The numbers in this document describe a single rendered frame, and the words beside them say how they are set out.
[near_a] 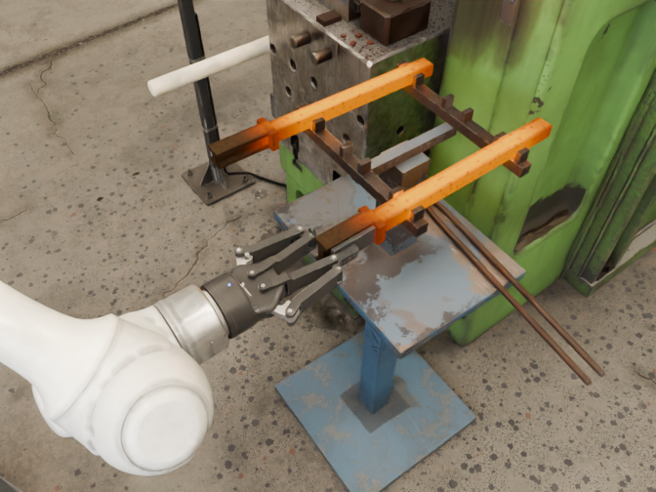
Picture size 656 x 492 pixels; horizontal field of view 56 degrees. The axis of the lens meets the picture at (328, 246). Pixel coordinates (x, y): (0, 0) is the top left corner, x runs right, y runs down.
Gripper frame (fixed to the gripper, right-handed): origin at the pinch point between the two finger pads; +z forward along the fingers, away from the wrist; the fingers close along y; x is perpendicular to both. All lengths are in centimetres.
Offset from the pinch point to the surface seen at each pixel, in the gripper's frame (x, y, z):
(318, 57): -9, -49, 30
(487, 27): 0, -26, 54
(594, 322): -97, 7, 93
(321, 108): 0.8, -23.7, 13.1
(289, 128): 0.4, -23.2, 6.5
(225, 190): -96, -109, 31
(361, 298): -26.4, -5.0, 7.9
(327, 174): -45, -50, 34
